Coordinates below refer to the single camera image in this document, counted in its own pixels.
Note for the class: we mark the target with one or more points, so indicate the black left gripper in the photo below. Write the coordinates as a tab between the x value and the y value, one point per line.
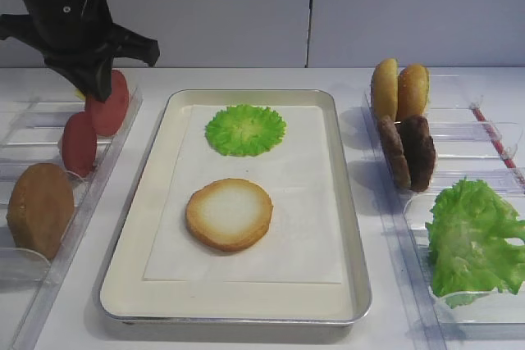
80	40

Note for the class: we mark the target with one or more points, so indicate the red tomato slice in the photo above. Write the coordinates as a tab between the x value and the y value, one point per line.
107	117
79	144

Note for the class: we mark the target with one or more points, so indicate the flat round lettuce piece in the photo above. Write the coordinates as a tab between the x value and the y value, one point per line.
245	131

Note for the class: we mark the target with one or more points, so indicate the left brown meat patty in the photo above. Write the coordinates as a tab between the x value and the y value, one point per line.
394	152

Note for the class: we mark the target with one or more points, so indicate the right dark meat patty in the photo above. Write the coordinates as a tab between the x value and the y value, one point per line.
419	151

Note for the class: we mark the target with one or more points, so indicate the upright green lettuce leaf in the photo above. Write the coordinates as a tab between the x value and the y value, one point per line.
469	246

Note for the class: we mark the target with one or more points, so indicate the clear acrylic left rack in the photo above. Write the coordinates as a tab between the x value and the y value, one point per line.
31	129

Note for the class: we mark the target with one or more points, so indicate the clear acrylic rack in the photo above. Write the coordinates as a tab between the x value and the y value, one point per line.
463	151
31	129

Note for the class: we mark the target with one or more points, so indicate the brown bun in left rack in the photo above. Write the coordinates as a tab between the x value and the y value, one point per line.
40	208

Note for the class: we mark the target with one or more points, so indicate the bun slice on tray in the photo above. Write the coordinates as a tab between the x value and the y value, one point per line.
229	215

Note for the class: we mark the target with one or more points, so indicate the white paper liner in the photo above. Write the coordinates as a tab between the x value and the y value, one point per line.
303	241

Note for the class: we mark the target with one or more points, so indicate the metal baking tray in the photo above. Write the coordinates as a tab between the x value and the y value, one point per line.
125	294

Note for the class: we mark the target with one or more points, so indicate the left tan bun half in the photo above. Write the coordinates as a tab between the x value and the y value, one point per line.
384	89

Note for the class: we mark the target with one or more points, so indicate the right golden bun half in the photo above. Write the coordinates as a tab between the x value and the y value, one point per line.
413	90

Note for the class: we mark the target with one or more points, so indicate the clear acrylic right rack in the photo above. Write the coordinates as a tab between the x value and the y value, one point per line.
463	151

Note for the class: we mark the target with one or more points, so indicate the red strip on rack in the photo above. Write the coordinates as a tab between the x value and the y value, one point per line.
504	137

